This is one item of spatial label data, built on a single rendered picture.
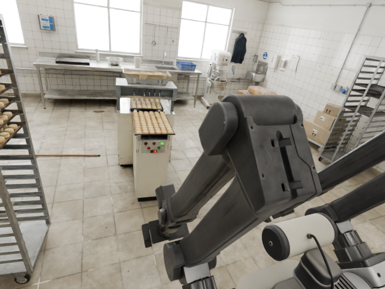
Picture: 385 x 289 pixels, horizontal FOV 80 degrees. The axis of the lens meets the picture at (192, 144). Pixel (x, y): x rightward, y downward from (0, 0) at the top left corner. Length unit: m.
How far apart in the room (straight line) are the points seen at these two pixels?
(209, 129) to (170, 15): 5.84
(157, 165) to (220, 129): 2.25
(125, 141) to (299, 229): 2.73
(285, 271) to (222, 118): 0.57
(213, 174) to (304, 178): 0.13
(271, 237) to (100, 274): 1.90
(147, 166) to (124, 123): 0.75
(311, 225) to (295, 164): 0.33
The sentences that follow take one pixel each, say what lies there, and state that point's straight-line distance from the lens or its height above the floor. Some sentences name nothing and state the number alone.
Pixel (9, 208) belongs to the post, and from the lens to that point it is 1.84.
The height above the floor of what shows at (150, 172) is 0.43.
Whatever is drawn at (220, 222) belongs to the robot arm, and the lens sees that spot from 0.34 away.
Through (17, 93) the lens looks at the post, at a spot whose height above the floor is 1.36.
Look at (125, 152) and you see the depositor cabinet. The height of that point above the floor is 0.27.
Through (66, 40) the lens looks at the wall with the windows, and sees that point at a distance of 5.88.
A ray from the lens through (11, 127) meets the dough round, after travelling 1.95.
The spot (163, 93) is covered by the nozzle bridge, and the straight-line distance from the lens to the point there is 2.97.
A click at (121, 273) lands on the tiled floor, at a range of 2.27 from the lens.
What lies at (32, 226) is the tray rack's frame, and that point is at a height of 0.15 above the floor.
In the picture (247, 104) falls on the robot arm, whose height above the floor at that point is 1.85.
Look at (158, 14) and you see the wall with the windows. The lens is 6.00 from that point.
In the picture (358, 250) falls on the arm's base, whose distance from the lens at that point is 0.78.
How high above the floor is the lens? 1.92
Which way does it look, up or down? 28 degrees down
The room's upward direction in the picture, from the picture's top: 8 degrees clockwise
